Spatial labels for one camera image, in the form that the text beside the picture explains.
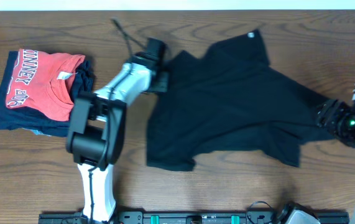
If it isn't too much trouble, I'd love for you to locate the black t-shirt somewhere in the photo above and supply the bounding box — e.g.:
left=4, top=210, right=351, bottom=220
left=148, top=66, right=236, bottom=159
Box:
left=146, top=29, right=331, bottom=172

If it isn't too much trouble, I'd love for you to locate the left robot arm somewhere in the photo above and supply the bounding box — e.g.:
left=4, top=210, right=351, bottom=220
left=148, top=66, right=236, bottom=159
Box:
left=66, top=52, right=164, bottom=223

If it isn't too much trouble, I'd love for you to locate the red folded t-shirt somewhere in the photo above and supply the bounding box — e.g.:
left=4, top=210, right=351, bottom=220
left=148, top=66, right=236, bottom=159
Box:
left=5, top=49, right=85, bottom=121

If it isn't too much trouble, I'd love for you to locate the navy folded t-shirt stack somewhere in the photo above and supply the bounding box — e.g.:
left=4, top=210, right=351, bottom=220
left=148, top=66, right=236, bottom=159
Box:
left=0, top=51, right=95, bottom=137

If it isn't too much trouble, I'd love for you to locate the black mounting rail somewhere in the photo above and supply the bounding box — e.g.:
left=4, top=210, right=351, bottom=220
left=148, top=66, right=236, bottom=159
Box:
left=38, top=211, right=349, bottom=224

